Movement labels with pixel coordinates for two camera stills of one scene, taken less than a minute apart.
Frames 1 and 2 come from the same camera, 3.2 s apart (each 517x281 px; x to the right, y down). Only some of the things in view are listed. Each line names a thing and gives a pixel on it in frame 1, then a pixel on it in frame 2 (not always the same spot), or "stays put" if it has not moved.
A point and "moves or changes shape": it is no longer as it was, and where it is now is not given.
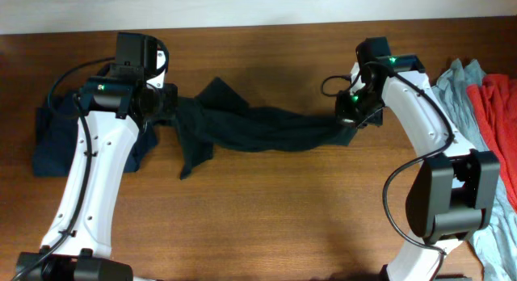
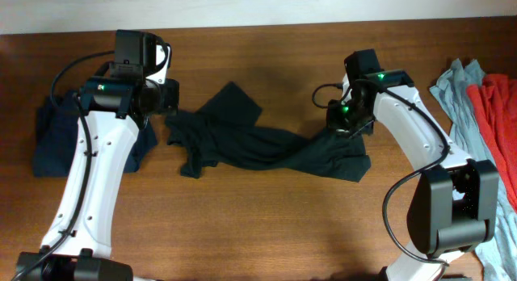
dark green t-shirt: [216, 115] moves or changes shape
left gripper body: [168, 102] stays put
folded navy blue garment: [55, 129] stays put
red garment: [495, 98] stays put
